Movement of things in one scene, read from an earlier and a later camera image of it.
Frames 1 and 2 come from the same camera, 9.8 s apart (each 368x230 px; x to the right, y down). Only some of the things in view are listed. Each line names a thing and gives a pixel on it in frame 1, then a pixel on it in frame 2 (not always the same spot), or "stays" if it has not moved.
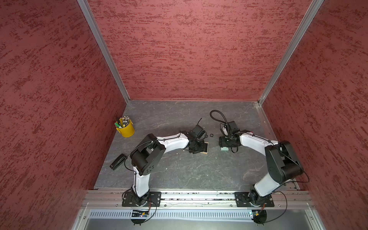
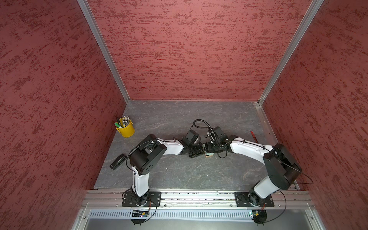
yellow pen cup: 127,131 stays
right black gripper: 222,143 → 207,145
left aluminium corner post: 94,27 stays
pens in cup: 122,122 stays
